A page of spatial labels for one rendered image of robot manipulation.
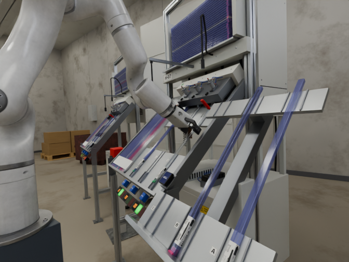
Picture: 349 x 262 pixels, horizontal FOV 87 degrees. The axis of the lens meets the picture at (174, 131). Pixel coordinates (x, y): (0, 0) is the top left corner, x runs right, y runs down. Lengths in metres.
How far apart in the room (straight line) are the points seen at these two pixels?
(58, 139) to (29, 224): 5.89
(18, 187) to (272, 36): 1.34
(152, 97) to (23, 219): 0.54
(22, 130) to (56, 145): 5.85
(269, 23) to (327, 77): 2.47
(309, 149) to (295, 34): 1.88
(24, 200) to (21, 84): 0.32
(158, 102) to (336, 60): 3.26
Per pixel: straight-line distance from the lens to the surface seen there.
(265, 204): 1.24
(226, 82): 0.97
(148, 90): 0.71
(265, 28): 1.26
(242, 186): 0.51
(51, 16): 0.72
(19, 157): 0.67
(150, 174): 0.86
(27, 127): 0.75
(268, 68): 1.22
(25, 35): 0.70
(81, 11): 0.83
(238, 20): 1.05
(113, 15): 0.77
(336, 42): 3.79
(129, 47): 0.74
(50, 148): 6.53
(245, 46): 1.01
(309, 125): 3.63
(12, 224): 0.71
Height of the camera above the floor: 0.99
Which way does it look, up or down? 3 degrees down
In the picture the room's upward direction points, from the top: 3 degrees counter-clockwise
